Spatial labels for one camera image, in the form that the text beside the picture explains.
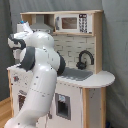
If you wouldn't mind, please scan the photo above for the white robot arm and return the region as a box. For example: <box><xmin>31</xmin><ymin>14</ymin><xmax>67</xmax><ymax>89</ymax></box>
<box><xmin>4</xmin><ymin>21</ymin><xmax>66</xmax><ymax>128</ymax></box>

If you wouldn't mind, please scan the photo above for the wooden toy kitchen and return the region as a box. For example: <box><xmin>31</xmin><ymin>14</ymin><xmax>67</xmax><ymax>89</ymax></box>
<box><xmin>8</xmin><ymin>10</ymin><xmax>115</xmax><ymax>128</ymax></box>

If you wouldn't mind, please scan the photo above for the grey toy sink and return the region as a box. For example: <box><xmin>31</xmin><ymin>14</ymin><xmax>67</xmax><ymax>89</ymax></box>
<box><xmin>60</xmin><ymin>67</ymin><xmax>92</xmax><ymax>81</ymax></box>

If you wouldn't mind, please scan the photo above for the black toy faucet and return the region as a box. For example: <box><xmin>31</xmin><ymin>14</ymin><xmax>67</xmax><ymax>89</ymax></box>
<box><xmin>76</xmin><ymin>50</ymin><xmax>94</xmax><ymax>70</ymax></box>

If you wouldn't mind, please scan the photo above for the toy fridge door dispenser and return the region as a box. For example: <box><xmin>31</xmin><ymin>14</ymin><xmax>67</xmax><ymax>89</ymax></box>
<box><xmin>55</xmin><ymin>93</ymin><xmax>71</xmax><ymax>120</ymax></box>

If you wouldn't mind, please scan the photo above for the toy microwave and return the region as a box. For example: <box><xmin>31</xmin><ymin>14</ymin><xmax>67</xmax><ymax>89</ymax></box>
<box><xmin>55</xmin><ymin>14</ymin><xmax>92</xmax><ymax>33</ymax></box>

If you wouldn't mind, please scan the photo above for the grey range hood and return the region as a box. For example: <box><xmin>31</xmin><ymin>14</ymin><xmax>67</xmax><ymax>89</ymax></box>
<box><xmin>30</xmin><ymin>15</ymin><xmax>53</xmax><ymax>33</ymax></box>

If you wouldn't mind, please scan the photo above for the toy oven door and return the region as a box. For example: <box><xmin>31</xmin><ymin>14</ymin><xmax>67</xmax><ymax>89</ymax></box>
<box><xmin>18</xmin><ymin>90</ymin><xmax>27</xmax><ymax>110</ymax></box>

